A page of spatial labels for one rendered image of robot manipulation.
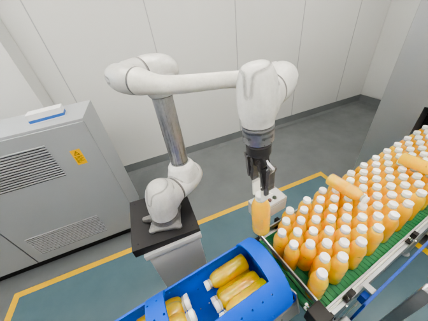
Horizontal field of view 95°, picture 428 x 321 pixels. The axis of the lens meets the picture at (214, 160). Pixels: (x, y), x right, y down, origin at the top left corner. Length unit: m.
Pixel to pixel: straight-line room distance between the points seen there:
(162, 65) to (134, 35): 2.05
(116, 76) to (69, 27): 2.19
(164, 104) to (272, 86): 0.59
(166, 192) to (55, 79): 2.39
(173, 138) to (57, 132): 1.11
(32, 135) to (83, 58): 1.35
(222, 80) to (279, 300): 0.77
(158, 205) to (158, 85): 0.59
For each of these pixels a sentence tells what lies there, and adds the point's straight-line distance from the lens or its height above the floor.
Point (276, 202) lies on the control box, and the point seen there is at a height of 1.10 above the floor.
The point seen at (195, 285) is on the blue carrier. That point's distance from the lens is 1.01.
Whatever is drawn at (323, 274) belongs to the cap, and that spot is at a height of 1.11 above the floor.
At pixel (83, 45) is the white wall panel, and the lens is 3.00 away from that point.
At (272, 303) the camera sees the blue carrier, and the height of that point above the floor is 1.17.
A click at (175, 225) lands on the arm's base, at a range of 1.17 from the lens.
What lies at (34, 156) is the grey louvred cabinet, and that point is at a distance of 2.07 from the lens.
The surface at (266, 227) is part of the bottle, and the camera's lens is 0.83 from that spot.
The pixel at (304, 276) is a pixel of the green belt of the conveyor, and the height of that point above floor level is 0.90.
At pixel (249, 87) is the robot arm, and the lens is 0.48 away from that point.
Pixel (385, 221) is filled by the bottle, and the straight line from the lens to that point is 1.32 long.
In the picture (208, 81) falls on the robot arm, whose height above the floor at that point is 1.80.
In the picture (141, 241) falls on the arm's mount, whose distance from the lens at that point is 1.19.
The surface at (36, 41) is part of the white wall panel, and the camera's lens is 3.10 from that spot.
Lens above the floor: 1.97
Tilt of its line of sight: 37 degrees down
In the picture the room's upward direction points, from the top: 8 degrees counter-clockwise
